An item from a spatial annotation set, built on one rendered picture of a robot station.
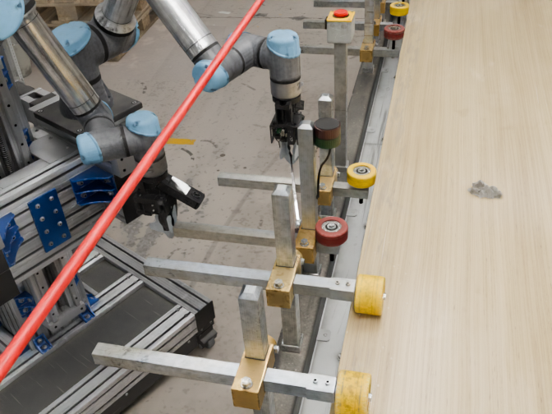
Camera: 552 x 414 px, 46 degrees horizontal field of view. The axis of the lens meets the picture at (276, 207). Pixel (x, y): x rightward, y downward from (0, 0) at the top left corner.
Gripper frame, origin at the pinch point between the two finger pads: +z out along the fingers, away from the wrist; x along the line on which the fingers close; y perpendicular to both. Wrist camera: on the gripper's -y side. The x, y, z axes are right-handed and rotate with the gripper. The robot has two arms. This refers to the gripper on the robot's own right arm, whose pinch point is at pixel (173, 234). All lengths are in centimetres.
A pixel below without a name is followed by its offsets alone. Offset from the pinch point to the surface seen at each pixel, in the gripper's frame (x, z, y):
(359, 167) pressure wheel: -27, -8, -46
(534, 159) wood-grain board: -38, -7, -92
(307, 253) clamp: 4.9, -2.8, -37.2
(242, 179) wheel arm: -23.7, -2.6, -12.6
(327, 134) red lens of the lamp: -1, -33, -41
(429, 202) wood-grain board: -14, -7, -65
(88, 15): -283, 53, 180
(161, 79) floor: -249, 82, 116
